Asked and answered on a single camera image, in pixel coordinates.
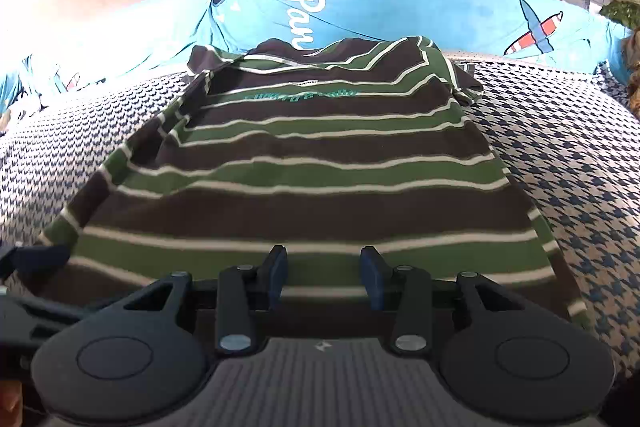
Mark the green brown striped shirt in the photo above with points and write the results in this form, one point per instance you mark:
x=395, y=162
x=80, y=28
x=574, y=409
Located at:
x=320, y=157

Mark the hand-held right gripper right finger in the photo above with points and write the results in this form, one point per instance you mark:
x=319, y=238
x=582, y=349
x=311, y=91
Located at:
x=372, y=277

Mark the blue back cushion, script print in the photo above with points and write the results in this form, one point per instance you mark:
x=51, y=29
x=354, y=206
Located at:
x=450, y=17

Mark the houndstooth sofa seat cover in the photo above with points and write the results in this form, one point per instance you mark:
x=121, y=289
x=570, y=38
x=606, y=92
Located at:
x=575, y=157

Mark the blue back cushion, star print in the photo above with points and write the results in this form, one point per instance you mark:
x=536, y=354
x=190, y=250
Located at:
x=170, y=37

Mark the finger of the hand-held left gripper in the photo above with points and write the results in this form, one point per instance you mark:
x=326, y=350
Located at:
x=35, y=261

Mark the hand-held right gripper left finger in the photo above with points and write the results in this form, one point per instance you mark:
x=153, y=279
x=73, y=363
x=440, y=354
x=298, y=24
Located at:
x=277, y=274

